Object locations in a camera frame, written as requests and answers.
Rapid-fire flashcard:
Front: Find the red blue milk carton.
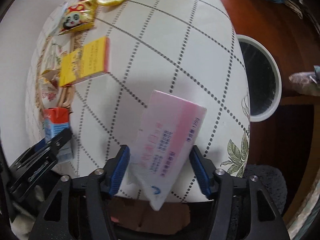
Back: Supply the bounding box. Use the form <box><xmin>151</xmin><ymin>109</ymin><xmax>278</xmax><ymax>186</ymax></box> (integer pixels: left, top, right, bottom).
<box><xmin>44</xmin><ymin>107</ymin><xmax>73</xmax><ymax>163</ymax></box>

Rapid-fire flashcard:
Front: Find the pink white box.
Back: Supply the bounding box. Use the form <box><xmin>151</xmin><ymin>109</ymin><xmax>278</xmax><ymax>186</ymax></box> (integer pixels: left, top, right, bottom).
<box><xmin>129</xmin><ymin>90</ymin><xmax>207</xmax><ymax>211</ymax></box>

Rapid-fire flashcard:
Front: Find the white round trash bin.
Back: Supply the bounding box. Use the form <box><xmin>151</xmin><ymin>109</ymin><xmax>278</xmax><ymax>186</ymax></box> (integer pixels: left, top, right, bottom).
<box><xmin>237</xmin><ymin>35</ymin><xmax>282</xmax><ymax>122</ymax></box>

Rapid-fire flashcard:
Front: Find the dark fuzzy sleeve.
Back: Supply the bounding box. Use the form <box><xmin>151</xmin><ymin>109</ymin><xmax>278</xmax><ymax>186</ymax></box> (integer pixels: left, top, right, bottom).
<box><xmin>243</xmin><ymin>164</ymin><xmax>287</xmax><ymax>214</ymax></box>

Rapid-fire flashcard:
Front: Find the yellow flat box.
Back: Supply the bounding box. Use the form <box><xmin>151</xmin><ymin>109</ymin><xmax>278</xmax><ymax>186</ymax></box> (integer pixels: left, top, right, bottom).
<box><xmin>59</xmin><ymin>36</ymin><xmax>110</xmax><ymax>87</ymax></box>

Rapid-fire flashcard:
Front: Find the pink cushion corner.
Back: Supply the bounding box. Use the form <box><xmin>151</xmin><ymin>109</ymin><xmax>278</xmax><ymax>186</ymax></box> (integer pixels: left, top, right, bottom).
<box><xmin>289</xmin><ymin>72</ymin><xmax>319</xmax><ymax>96</ymax></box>

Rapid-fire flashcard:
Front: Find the yellow panda snack bag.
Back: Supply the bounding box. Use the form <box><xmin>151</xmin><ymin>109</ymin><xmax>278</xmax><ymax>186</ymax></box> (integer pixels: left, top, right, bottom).
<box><xmin>57</xmin><ymin>0</ymin><xmax>98</xmax><ymax>35</ymax></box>

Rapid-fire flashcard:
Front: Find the floral patterned tablecloth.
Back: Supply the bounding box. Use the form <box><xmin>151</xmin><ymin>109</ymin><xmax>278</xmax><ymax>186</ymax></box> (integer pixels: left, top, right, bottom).
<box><xmin>24</xmin><ymin>0</ymin><xmax>252</xmax><ymax>203</ymax></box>

